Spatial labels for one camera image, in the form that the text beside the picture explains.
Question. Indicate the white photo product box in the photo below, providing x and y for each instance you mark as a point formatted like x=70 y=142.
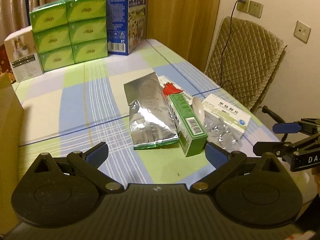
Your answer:
x=22 y=54

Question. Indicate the green medicine box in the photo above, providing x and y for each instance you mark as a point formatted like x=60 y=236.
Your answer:
x=191 y=134

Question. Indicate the red snack packet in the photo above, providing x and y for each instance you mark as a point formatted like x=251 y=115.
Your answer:
x=170 y=89

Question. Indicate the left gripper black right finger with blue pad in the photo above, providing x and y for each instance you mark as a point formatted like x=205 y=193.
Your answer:
x=229 y=165

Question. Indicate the clear blister pack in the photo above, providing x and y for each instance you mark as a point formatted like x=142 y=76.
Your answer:
x=222 y=135

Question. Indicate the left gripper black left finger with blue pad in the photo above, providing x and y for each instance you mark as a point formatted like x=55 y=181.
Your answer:
x=76 y=173

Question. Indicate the white plastic spoon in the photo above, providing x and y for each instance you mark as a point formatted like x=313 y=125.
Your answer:
x=198 y=109

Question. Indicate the brown cardboard box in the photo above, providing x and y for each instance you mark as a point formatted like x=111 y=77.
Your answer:
x=11 y=116

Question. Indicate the blue milk carton box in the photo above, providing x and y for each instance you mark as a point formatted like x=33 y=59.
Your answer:
x=126 y=21

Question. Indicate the white wall socket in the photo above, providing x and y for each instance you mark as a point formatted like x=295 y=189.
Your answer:
x=302 y=32

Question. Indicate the green tissue pack stack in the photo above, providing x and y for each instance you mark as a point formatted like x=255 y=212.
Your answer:
x=69 y=31

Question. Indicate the silver foil pouch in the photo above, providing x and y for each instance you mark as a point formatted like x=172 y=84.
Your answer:
x=150 y=120

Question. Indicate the white medicine box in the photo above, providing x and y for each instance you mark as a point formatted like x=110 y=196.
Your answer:
x=216 y=109

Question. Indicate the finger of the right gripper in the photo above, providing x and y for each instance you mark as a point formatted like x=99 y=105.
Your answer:
x=308 y=145
x=307 y=126

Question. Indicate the small white green box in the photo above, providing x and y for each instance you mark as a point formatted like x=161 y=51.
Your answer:
x=163 y=80

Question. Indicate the chair with quilted cover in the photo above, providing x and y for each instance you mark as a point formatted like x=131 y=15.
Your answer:
x=245 y=60

